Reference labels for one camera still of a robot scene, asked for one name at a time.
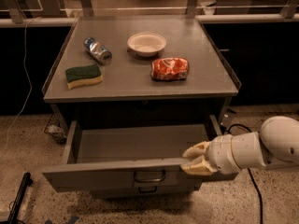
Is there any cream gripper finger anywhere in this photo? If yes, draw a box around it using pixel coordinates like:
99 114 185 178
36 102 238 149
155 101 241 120
180 155 218 176
182 141 209 158

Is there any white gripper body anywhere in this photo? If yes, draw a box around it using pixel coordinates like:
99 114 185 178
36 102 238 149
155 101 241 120
206 134 240 175

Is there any grey top drawer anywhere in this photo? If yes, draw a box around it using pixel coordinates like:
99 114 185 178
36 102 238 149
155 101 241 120
43 117 221 192

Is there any grey drawer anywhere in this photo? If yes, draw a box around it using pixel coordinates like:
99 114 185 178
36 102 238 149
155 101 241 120
91 184 201 199
43 117 221 192

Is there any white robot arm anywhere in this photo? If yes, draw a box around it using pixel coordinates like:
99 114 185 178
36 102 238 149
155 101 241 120
181 116 299 175

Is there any grey bottom drawer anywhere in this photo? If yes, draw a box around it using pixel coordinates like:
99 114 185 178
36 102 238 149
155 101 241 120
91 184 201 199

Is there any grey metal drawer cabinet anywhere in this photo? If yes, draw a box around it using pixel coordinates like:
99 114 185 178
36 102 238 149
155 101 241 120
41 14 242 201

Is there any crushed orange soda can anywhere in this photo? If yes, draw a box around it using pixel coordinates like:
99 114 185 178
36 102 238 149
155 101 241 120
150 58 190 81

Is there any white paper bowl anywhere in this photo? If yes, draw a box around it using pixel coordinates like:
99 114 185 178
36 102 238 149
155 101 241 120
127 33 166 57

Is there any green and yellow sponge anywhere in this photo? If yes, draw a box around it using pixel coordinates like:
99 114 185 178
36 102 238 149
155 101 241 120
65 64 103 90

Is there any blue silver soda can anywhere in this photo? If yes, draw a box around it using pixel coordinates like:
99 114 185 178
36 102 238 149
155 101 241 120
83 37 112 65

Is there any black bar on floor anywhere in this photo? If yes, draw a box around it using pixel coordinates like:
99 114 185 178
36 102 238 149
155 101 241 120
7 173 33 224

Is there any black floor cable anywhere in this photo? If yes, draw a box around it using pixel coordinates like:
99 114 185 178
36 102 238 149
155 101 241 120
223 123 265 224

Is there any wire mesh basket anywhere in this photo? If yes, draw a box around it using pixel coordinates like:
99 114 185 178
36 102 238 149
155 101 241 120
44 114 66 145

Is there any white hanging cable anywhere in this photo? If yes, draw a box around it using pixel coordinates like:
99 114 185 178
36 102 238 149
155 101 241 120
0 17 36 154

